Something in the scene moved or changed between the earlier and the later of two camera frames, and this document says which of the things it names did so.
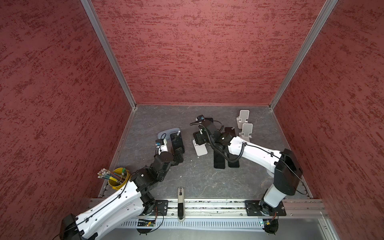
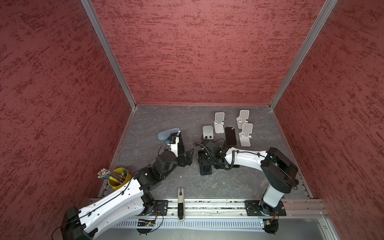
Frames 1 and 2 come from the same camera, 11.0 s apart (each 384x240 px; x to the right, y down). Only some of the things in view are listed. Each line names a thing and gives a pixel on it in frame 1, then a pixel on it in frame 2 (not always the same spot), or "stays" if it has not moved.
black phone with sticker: (231, 130) stays
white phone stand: (243, 115) stays
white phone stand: (200, 150) to (218, 124)
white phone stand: (247, 129) stays
